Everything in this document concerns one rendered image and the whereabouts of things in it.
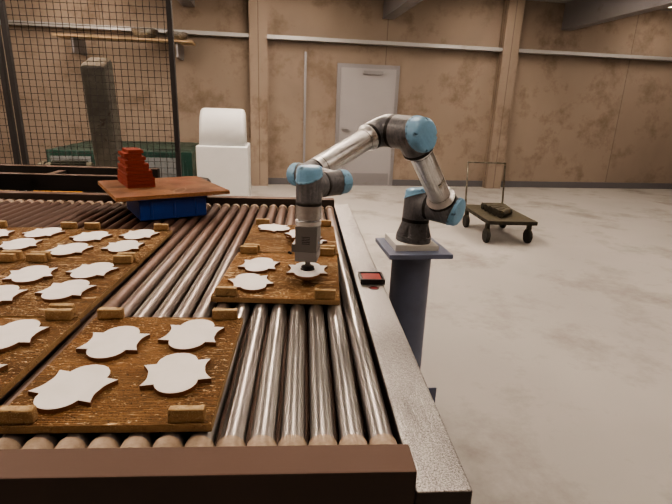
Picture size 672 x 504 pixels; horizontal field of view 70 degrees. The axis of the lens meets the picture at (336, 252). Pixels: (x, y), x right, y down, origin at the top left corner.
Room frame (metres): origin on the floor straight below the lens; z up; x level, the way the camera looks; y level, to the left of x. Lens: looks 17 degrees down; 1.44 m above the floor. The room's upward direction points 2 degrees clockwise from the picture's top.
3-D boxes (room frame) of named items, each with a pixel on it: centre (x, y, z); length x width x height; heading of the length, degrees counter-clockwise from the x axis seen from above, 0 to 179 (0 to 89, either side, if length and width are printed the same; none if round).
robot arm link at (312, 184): (1.35, 0.08, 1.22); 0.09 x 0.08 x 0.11; 137
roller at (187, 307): (1.56, 0.43, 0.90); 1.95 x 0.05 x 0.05; 4
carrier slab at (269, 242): (1.82, 0.18, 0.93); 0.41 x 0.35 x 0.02; 3
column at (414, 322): (2.00, -0.33, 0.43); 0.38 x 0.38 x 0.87; 9
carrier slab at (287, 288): (1.40, 0.16, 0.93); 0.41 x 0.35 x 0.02; 2
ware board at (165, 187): (2.31, 0.86, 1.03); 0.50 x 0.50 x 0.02; 34
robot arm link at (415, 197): (1.99, -0.34, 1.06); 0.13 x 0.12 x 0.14; 47
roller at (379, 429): (1.59, -0.02, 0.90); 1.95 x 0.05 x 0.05; 4
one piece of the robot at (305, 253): (1.35, 0.09, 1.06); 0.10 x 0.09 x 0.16; 84
